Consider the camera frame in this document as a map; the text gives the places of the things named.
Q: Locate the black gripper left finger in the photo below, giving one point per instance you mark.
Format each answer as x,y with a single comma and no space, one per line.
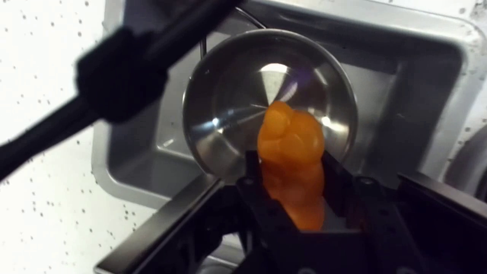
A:
253,223

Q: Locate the silver metal pot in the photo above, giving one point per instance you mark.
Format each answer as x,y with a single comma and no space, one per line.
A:
229,101

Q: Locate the orange toy food piece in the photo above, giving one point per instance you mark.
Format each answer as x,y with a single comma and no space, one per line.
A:
293,153

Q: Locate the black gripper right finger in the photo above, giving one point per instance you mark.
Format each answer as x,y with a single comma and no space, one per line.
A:
406,229

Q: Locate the grey toy sink basin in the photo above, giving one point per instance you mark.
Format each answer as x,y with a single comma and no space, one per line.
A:
396,81

